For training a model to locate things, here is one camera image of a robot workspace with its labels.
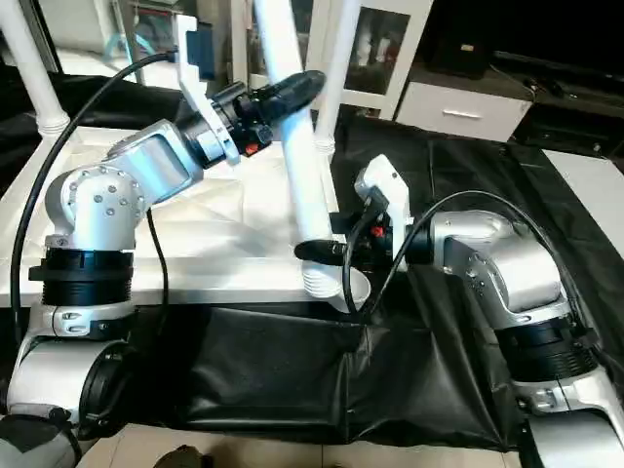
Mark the white plastic table leg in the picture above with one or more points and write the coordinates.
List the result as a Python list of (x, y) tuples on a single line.
[(34, 68), (336, 68), (302, 166)]

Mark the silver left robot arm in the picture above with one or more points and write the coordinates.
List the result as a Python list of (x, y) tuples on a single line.
[(107, 205)]

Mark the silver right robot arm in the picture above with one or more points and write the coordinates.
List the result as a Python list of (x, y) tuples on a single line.
[(507, 273)]

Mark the white plastic table top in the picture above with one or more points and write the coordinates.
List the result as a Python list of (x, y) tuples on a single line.
[(224, 224)]

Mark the white glass-door cabinet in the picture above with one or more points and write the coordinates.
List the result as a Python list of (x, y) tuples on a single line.
[(385, 49)]

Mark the black work mat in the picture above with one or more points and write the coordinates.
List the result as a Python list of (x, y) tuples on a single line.
[(292, 380)]

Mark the teal storage box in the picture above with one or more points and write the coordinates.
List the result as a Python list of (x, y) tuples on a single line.
[(136, 29)]

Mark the white drawer unit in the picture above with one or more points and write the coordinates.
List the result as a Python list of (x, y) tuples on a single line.
[(458, 109)]

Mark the black box yellow label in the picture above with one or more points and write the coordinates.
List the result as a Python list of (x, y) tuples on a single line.
[(468, 39)]

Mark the dark grey robot foot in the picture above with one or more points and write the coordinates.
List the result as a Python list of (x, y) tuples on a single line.
[(180, 458)]

